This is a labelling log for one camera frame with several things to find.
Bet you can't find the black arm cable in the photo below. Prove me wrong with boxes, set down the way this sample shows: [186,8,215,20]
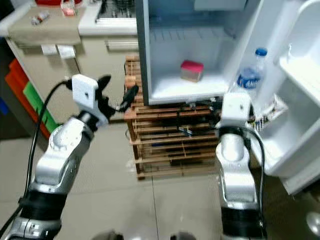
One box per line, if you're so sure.
[242,127,267,231]
[0,79,76,240]

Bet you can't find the red clear packet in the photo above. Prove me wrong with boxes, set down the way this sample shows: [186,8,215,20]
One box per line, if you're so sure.
[60,0,77,17]

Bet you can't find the steel gas hob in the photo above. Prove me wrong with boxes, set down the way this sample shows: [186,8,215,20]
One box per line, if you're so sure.
[95,0,138,26]

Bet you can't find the pink-lidded clear box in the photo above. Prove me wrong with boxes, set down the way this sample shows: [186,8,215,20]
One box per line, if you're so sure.
[180,60,205,83]

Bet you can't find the grey robot right leg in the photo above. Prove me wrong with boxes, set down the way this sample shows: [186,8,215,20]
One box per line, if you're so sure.
[170,232,198,240]

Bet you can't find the beige white-topped counter cabinet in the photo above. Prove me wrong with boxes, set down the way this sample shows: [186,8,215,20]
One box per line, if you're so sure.
[0,2,138,133]

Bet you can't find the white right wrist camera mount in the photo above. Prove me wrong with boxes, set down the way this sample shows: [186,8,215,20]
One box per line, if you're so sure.
[220,92,254,132]

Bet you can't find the beige cloth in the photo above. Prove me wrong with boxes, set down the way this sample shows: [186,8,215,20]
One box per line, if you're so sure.
[7,11,82,48]

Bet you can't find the silver drawer handle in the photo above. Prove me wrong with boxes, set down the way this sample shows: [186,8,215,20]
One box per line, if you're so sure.
[106,40,138,51]

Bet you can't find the orange bin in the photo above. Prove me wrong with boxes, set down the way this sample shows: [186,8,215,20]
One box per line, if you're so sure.
[4,59,48,131]

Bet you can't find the small grey white fridge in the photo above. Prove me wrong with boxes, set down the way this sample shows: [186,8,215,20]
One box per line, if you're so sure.
[135,0,320,197]

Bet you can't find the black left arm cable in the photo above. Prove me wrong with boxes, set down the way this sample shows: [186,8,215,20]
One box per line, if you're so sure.
[0,79,76,240]

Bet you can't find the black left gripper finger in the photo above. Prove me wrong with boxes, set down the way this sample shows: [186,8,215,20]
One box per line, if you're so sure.
[97,75,114,97]
[119,85,140,113]

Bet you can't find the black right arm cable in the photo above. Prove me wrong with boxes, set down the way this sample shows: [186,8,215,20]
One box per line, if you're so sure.
[242,127,267,231]

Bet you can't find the blue-capped clear water bottle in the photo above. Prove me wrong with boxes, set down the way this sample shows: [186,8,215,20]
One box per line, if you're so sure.
[236,47,269,96]

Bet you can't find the small bottle with label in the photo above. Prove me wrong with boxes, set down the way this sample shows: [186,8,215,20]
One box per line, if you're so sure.
[31,12,51,26]

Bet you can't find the white paper tag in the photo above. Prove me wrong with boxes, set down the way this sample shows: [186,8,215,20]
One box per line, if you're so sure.
[43,45,60,56]
[58,45,77,60]

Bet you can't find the green bin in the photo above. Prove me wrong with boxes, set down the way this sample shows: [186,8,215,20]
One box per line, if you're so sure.
[22,81,58,133]

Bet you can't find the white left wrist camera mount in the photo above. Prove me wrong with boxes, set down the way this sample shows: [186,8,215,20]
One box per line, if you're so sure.
[71,74,111,127]

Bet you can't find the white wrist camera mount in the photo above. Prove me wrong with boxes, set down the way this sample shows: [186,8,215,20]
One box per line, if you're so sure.
[71,74,111,127]
[220,92,254,132]

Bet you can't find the checkered snack packet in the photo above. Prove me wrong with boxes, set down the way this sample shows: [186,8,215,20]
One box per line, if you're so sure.
[252,97,288,132]

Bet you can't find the red bowl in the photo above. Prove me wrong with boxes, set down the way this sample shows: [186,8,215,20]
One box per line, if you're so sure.
[36,0,67,7]

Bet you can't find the wooden slatted rack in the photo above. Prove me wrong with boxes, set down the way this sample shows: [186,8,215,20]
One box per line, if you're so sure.
[124,54,225,180]

